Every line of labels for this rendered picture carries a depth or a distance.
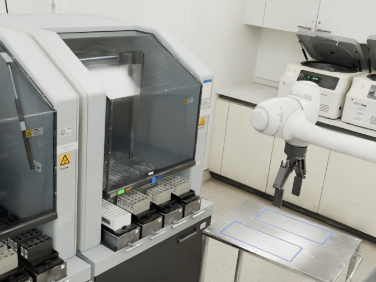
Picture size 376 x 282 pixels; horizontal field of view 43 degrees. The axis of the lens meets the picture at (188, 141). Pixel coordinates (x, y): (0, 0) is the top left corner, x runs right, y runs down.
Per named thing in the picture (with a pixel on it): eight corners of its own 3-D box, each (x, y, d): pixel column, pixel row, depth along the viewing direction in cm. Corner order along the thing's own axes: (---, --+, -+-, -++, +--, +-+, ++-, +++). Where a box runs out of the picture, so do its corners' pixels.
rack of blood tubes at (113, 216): (71, 208, 228) (72, 197, 226) (88, 202, 235) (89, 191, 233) (114, 233, 210) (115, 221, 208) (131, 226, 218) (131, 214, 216)
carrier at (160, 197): (167, 198, 244) (168, 187, 242) (170, 199, 243) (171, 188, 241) (151, 205, 236) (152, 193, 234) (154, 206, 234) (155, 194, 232)
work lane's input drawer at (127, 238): (26, 197, 249) (26, 181, 246) (48, 189, 259) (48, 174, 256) (123, 256, 207) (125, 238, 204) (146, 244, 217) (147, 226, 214)
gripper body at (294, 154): (300, 149, 156) (296, 175, 160) (312, 144, 163) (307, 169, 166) (280, 142, 161) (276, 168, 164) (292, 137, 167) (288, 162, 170)
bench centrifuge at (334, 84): (273, 104, 415) (286, 29, 394) (308, 95, 460) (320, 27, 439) (333, 121, 382) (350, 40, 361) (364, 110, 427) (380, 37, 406)
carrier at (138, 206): (146, 207, 233) (147, 196, 231) (149, 208, 232) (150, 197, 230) (129, 214, 224) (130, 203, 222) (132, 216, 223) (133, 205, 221)
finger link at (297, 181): (294, 176, 172) (295, 175, 173) (291, 193, 175) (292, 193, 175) (301, 179, 171) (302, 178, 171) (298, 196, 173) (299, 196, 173)
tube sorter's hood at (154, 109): (37, 163, 235) (35, 31, 214) (127, 139, 280) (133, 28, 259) (107, 200, 205) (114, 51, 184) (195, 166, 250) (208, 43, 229)
